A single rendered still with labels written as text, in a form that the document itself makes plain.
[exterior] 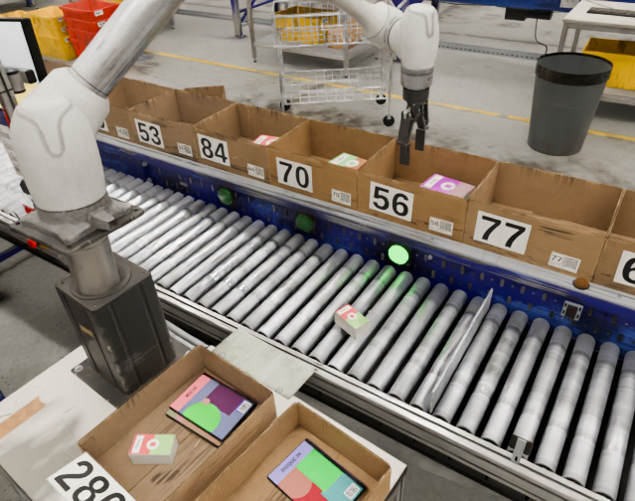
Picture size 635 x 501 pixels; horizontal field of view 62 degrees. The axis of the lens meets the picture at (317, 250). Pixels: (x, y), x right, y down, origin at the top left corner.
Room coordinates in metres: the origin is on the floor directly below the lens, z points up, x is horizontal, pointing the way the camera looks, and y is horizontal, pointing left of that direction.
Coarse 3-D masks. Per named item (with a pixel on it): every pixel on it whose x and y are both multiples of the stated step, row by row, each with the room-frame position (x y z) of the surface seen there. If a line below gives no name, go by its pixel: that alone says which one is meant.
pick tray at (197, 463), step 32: (192, 352) 0.99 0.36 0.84; (160, 384) 0.90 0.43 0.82; (256, 384) 0.87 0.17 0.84; (128, 416) 0.82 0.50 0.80; (160, 416) 0.85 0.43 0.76; (256, 416) 0.78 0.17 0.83; (96, 448) 0.74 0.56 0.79; (128, 448) 0.76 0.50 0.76; (192, 448) 0.75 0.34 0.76; (224, 448) 0.69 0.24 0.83; (128, 480) 0.67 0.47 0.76; (160, 480) 0.67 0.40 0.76; (192, 480) 0.62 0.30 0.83
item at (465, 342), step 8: (488, 296) 1.18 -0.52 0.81; (488, 304) 1.19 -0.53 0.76; (480, 312) 1.12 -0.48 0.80; (480, 320) 1.14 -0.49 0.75; (472, 328) 1.07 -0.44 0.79; (464, 336) 1.02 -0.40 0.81; (472, 336) 1.08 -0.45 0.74; (464, 344) 1.02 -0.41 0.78; (456, 352) 0.96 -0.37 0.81; (464, 352) 1.03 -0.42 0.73; (456, 360) 0.97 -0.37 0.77; (448, 368) 0.92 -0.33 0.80; (448, 376) 0.93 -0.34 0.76; (440, 384) 0.87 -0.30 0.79; (432, 392) 0.84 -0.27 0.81; (440, 392) 0.88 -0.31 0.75; (432, 400) 0.84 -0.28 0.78; (432, 408) 0.84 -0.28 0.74
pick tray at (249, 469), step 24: (288, 408) 0.78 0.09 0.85; (264, 432) 0.72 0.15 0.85; (288, 432) 0.77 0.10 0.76; (312, 432) 0.77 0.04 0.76; (336, 432) 0.72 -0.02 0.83; (240, 456) 0.66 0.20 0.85; (264, 456) 0.71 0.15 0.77; (336, 456) 0.70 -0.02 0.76; (360, 456) 0.67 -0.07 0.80; (216, 480) 0.61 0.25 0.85; (240, 480) 0.65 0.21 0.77; (264, 480) 0.65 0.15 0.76; (360, 480) 0.64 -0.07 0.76; (384, 480) 0.59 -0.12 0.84
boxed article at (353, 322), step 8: (336, 312) 1.16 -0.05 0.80; (344, 312) 1.16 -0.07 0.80; (352, 312) 1.16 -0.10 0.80; (336, 320) 1.16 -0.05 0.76; (344, 320) 1.13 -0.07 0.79; (352, 320) 1.12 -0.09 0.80; (360, 320) 1.12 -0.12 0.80; (368, 320) 1.12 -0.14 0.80; (344, 328) 1.13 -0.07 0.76; (352, 328) 1.10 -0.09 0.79; (360, 328) 1.10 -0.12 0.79; (368, 328) 1.12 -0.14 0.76; (352, 336) 1.10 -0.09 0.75; (360, 336) 1.10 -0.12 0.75
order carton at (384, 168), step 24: (360, 168) 1.59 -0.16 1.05; (384, 168) 1.74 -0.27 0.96; (408, 168) 1.78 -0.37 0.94; (432, 168) 1.73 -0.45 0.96; (456, 168) 1.68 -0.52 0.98; (480, 168) 1.63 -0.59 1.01; (360, 192) 1.58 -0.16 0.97; (408, 192) 1.47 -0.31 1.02; (432, 192) 1.42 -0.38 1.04; (384, 216) 1.52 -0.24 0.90; (432, 216) 1.42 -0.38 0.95; (456, 216) 1.38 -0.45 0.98; (456, 240) 1.37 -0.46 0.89
